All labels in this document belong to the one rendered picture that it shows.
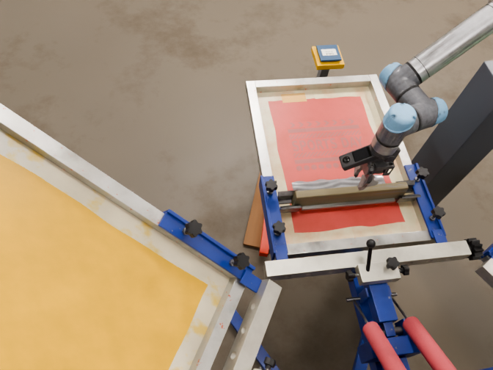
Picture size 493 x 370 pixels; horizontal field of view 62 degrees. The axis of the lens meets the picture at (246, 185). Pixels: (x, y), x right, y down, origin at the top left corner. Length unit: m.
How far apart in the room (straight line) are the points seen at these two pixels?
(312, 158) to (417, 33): 2.53
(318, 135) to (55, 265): 1.10
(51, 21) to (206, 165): 1.85
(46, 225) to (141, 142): 1.87
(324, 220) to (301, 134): 0.39
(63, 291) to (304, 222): 0.83
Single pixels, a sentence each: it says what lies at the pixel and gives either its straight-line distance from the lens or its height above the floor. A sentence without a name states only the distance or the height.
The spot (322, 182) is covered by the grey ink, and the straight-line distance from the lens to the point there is 1.58.
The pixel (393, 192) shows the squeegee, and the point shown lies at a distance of 1.55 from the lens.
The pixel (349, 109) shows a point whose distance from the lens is 1.84.
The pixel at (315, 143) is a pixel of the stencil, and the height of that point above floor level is 0.96.
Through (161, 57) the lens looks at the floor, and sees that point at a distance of 3.38.
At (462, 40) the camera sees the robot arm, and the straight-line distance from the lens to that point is 1.33.
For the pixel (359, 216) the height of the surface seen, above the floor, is 0.96.
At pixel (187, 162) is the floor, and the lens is 2.73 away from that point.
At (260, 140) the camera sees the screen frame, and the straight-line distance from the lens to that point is 1.61.
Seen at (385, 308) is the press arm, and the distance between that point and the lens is 1.36.
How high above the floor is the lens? 2.28
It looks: 59 degrees down
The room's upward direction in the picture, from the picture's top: 7 degrees clockwise
